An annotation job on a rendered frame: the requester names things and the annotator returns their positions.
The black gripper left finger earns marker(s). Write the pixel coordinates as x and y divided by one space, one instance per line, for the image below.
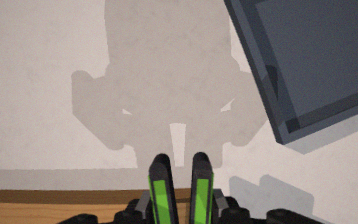
143 213

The black spring clamp with green grips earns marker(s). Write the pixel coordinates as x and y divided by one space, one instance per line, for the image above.
163 195

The light wooden board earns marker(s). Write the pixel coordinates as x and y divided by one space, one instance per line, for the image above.
54 206

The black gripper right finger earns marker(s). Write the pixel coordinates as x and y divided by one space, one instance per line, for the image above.
232 213

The dark grey shallow tray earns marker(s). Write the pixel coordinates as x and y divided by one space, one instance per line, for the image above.
310 50

